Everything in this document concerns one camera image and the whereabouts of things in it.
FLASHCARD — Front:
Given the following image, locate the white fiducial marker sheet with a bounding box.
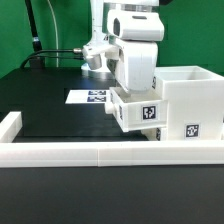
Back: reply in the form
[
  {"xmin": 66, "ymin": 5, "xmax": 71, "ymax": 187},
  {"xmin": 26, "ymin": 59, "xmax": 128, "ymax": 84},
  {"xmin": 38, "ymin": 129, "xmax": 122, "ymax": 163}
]
[{"xmin": 65, "ymin": 90, "xmax": 110, "ymax": 104}]

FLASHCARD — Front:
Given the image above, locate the thin white cable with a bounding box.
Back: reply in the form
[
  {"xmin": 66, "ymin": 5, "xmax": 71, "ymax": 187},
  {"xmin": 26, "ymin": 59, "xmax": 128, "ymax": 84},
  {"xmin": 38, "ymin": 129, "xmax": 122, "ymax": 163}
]
[{"xmin": 46, "ymin": 0, "xmax": 60, "ymax": 68}]

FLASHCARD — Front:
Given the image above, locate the white drawer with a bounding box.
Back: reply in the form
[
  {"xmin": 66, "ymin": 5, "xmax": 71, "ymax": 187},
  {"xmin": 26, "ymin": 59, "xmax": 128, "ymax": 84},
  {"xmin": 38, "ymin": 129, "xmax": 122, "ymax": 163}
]
[
  {"xmin": 105, "ymin": 87, "xmax": 168, "ymax": 132},
  {"xmin": 141, "ymin": 127, "xmax": 167, "ymax": 141}
]

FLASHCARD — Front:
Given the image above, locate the white front drawer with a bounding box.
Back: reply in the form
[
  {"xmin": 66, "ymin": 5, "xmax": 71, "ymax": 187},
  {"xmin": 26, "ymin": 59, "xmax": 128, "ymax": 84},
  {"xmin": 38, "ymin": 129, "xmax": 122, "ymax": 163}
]
[{"xmin": 141, "ymin": 127, "xmax": 167, "ymax": 141}]

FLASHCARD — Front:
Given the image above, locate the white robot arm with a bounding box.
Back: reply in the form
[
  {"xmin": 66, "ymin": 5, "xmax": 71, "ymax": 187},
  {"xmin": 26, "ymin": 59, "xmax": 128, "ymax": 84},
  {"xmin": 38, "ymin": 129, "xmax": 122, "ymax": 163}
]
[{"xmin": 82, "ymin": 0, "xmax": 164, "ymax": 93}]

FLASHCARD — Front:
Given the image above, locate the white drawer cabinet box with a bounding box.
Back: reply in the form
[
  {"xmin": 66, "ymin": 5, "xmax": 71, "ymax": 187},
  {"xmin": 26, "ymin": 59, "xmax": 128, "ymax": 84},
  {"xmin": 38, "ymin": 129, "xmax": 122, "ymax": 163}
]
[{"xmin": 153, "ymin": 66, "xmax": 224, "ymax": 141}]

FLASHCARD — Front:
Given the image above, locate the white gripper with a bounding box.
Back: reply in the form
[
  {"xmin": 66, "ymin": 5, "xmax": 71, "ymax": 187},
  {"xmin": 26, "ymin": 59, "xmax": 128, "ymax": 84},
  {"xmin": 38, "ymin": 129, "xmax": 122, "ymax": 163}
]
[{"xmin": 82, "ymin": 9, "xmax": 164, "ymax": 93}]

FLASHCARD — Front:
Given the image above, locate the white U-shaped boundary frame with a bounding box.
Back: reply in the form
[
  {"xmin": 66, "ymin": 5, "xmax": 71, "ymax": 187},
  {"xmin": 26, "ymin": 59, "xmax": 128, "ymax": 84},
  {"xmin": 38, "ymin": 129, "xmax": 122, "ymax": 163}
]
[{"xmin": 0, "ymin": 112, "xmax": 224, "ymax": 168}]

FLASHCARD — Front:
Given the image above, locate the black vertical pole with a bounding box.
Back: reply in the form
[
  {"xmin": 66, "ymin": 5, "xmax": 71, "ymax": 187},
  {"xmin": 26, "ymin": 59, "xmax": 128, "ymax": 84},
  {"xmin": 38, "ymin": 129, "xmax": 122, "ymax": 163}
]
[{"xmin": 24, "ymin": 0, "xmax": 45, "ymax": 69}]

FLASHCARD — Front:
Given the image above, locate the black cable with connector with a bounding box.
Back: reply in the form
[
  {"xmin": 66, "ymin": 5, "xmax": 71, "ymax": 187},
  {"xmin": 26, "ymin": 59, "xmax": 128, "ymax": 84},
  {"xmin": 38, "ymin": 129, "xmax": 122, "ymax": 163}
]
[{"xmin": 20, "ymin": 47, "xmax": 88, "ymax": 69}]

